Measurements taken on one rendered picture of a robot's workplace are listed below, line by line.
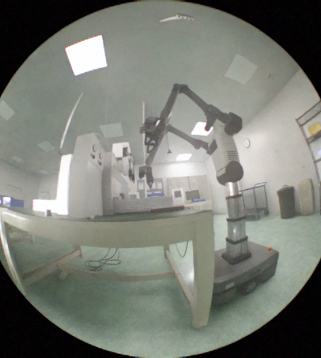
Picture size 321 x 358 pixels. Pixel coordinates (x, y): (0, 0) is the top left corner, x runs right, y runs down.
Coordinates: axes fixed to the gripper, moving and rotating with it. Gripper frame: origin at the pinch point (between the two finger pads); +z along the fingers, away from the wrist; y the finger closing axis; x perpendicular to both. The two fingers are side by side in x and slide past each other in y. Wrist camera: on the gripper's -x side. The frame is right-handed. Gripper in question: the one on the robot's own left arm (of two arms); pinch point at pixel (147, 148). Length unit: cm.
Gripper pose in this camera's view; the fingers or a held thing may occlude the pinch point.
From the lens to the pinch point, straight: 64.7
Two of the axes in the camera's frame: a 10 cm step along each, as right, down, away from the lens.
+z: -4.1, 8.9, -1.9
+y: -0.4, -2.3, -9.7
